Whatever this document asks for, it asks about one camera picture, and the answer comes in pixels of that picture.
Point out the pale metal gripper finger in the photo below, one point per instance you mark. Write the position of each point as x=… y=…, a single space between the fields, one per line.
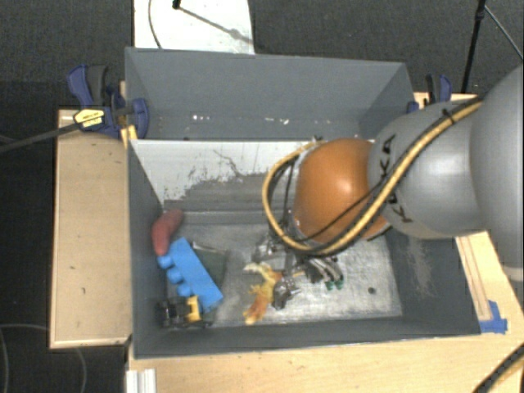
x=265 y=251
x=285 y=293

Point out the yellow-orange soft toy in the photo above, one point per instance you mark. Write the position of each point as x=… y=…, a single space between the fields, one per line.
x=264 y=291

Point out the dark green flat block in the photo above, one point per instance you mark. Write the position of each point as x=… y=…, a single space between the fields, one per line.
x=217 y=264

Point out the blue studded toy block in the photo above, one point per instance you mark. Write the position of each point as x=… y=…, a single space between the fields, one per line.
x=192 y=272

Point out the red-brown toy sausage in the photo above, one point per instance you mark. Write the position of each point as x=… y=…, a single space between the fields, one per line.
x=163 y=229

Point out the yellow and black toy vehicle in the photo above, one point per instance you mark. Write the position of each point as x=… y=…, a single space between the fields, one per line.
x=180 y=311

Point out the grey metal bin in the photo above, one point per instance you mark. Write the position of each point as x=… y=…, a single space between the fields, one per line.
x=254 y=96

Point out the pale wood board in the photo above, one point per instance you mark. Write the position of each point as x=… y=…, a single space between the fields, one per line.
x=90 y=227

